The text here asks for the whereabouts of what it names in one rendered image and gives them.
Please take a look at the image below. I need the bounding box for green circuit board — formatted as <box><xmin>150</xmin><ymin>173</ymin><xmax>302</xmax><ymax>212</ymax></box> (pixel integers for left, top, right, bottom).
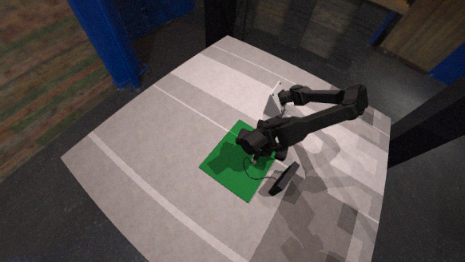
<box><xmin>199</xmin><ymin>119</ymin><xmax>276</xmax><ymax>203</ymax></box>

